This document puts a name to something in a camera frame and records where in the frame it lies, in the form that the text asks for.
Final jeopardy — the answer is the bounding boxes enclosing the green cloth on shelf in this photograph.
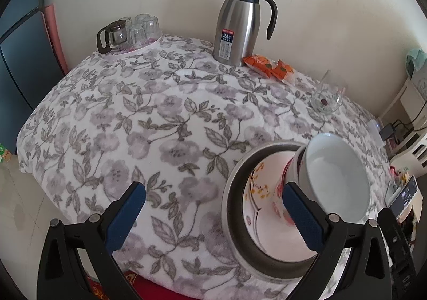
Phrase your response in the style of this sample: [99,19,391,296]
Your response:
[405,48,426,78]

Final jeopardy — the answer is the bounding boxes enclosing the orange snack packet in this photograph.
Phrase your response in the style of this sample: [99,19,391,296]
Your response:
[243,55,296,86]

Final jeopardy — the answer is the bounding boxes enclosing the stainless steel thermos jug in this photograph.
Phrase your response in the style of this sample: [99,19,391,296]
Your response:
[213,0,278,66]

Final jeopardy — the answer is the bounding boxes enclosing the smartphone on stand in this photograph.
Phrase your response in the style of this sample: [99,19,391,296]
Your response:
[388,176,418,218]

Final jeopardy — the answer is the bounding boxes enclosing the small clear glass cups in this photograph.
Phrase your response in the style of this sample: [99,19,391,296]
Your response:
[120,13,163,50]

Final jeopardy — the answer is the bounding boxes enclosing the small white square bowl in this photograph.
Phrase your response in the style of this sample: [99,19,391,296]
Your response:
[285,146,306,189]

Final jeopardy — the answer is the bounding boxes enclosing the white lattice chair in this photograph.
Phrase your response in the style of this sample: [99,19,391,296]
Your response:
[390,133,426,177]

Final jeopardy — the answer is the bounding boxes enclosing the grey floral tablecloth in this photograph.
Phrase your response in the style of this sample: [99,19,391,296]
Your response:
[17,36,390,299]

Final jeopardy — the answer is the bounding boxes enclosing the black charger cable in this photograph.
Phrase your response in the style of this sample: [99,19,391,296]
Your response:
[390,118,427,134]

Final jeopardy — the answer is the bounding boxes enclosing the white side shelf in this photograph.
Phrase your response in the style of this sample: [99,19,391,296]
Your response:
[378,78,426,158]

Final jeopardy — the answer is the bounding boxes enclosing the clear glass mug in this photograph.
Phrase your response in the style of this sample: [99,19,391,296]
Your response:
[310,70,347,115]

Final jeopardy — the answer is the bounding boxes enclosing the stainless steel plate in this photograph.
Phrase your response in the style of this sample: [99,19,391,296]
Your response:
[220,139,345,282]

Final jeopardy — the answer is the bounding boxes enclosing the white plate black rim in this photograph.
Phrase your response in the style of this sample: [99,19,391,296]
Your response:
[242,151,315,262]

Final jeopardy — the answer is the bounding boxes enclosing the strawberry pattern red-rim bowl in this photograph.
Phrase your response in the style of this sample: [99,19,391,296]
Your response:
[280,146,306,187]

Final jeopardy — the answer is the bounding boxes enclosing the large light blue bowl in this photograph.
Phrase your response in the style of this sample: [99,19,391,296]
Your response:
[298,133,370,223]

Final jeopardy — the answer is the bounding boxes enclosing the glass teapot black handle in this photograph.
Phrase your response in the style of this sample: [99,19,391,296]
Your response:
[96,19,129,55]

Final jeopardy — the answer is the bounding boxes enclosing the white power strip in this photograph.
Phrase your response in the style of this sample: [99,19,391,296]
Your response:
[367,119,386,148]

